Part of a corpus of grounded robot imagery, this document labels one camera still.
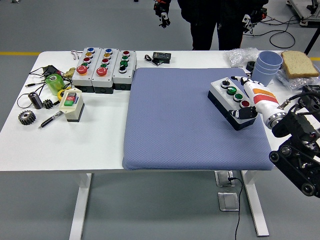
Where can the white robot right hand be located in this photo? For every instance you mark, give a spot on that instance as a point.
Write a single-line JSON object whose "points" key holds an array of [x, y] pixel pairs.
{"points": [[261, 100]]}

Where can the person's left hand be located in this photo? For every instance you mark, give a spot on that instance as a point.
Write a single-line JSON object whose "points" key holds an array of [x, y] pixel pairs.
{"points": [[255, 16]]}

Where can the person's right hand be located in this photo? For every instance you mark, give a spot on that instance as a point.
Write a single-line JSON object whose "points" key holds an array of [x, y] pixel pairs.
{"points": [[163, 17]]}

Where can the grey four-button control box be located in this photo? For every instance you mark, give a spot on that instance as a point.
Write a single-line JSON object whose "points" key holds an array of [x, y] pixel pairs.
{"points": [[221, 97], [121, 78]]}

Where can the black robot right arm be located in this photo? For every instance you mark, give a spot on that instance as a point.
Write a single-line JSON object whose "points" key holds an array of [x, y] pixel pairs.
{"points": [[295, 125]]}

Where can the grey five-button control box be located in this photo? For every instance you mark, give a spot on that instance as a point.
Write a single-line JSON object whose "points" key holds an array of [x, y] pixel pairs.
{"points": [[81, 80], [101, 81]]}

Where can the clear plastic bag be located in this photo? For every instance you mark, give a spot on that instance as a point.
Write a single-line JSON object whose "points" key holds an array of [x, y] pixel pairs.
{"points": [[291, 81]]}

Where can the small black display device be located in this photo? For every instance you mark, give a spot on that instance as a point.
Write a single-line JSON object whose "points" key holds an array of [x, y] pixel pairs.
{"points": [[162, 56]]}

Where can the person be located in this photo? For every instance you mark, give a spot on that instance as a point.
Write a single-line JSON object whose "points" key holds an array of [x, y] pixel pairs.
{"points": [[215, 22]]}

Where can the clear bubble wrap bag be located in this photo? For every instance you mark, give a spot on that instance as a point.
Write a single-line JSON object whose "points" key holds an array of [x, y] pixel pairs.
{"points": [[240, 56]]}

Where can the black mechanical device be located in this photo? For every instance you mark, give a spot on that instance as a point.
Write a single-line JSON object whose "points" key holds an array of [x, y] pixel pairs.
{"points": [[312, 88]]}

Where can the slice of bread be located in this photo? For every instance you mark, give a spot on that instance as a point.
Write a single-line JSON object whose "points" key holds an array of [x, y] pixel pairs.
{"points": [[298, 62]]}

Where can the black slanted stand leg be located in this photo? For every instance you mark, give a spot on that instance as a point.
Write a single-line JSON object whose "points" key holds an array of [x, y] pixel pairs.
{"points": [[312, 41]]}

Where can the blue-grey padded mat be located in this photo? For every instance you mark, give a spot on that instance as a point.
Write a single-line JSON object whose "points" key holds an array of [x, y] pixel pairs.
{"points": [[175, 112]]}

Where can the metal floor outlet box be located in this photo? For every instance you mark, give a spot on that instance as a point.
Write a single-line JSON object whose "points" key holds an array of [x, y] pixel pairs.
{"points": [[222, 178]]}

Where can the pink and white hook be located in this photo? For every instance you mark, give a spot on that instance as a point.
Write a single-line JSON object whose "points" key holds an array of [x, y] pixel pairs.
{"points": [[74, 54]]}

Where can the white table leg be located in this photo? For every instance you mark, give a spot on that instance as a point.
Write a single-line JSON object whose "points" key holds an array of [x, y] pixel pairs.
{"points": [[81, 205], [255, 200]]}

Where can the metal floor cover plate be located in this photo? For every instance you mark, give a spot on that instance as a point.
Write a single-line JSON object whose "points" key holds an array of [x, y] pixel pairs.
{"points": [[228, 201]]}

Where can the brass fitting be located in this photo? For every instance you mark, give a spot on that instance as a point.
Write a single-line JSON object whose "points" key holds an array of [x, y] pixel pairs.
{"points": [[68, 73]]}

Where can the black pouch with red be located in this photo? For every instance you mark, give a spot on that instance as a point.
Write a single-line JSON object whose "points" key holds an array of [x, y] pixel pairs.
{"points": [[51, 69]]}

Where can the green plastic cylinder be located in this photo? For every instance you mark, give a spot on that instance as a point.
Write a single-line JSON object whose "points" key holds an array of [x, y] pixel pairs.
{"points": [[55, 85]]}

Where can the yellow tape roll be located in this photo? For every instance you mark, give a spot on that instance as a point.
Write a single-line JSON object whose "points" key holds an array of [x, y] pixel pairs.
{"points": [[60, 95]]}

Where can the small black gear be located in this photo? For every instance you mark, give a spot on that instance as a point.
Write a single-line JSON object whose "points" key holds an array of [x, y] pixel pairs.
{"points": [[47, 104]]}

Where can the black cylindrical capacitor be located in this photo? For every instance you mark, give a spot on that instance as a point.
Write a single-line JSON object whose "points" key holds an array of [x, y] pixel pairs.
{"points": [[36, 101]]}

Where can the black and silver pen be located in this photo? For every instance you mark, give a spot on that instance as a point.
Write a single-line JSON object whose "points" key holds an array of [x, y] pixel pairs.
{"points": [[50, 120]]}

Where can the large dark steel gear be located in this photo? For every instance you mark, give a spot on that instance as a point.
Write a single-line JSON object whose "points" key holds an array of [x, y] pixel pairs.
{"points": [[26, 118]]}

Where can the grey background machine frame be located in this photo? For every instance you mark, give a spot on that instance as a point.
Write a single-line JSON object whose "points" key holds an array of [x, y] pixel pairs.
{"points": [[307, 10]]}

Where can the white red-green switch box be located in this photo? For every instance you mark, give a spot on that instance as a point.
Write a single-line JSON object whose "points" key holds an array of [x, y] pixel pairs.
{"points": [[72, 110]]}

